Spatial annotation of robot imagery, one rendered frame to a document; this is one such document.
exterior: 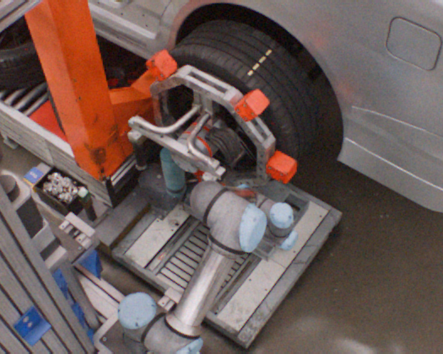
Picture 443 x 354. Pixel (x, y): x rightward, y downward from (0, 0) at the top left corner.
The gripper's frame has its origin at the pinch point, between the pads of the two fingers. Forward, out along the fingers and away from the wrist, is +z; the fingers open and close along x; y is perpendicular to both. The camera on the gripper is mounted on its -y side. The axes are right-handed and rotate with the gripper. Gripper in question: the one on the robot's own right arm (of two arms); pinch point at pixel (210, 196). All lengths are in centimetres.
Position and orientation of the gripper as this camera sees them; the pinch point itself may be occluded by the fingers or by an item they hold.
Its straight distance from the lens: 229.8
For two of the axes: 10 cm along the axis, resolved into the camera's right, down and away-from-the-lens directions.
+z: -8.1, -4.7, 3.6
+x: -5.9, 6.7, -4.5
